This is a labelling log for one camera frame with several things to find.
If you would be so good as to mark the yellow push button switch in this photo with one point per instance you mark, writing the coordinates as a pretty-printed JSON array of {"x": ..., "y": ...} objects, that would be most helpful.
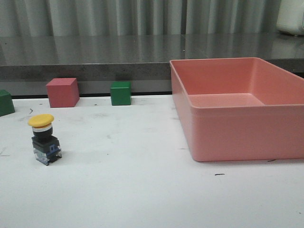
[{"x": 46, "y": 147}]

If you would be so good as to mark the pink plastic bin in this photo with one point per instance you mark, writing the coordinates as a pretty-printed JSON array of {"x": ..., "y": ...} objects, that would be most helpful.
[{"x": 235, "y": 109}]

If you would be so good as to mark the pink cube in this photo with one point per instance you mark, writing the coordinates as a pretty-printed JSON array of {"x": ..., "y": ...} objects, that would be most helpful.
[{"x": 63, "y": 92}]

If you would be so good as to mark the grey stone counter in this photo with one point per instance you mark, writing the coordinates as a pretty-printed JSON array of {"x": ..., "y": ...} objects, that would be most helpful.
[{"x": 27, "y": 64}]

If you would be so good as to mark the green cube at left edge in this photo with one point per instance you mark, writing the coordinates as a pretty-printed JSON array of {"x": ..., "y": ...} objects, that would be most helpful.
[{"x": 6, "y": 103}]

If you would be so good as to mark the white appliance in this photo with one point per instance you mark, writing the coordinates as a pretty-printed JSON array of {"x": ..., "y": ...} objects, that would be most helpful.
[{"x": 291, "y": 17}]

